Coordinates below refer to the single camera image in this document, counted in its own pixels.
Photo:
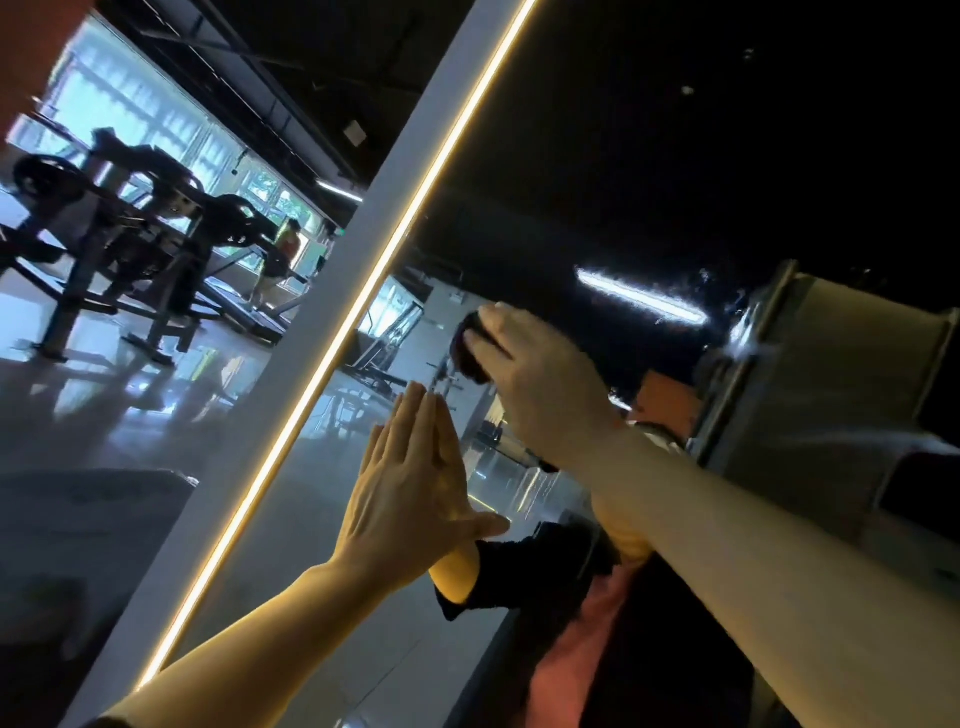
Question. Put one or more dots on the person's left hand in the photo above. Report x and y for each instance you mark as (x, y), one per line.
(405, 503)

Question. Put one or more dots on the large bright gym window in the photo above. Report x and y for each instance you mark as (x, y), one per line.
(135, 105)

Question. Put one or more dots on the red square pillar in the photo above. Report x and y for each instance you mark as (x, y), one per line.
(33, 53)

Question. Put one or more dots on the person's right forearm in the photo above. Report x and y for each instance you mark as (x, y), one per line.
(795, 570)

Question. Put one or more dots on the dark brown cleaning cloth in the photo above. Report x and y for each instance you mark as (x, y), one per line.
(473, 348)

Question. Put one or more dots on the large wall mirror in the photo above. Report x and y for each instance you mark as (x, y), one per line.
(675, 135)

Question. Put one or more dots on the dark grey plastic bin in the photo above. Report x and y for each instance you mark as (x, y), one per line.
(83, 548)

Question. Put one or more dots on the black gym weight machine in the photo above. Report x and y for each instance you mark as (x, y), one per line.
(135, 240)

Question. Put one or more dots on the ceiling tube light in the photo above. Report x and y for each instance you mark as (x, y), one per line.
(339, 191)

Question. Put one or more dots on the person's right hand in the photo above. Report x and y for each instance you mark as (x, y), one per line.
(548, 383)

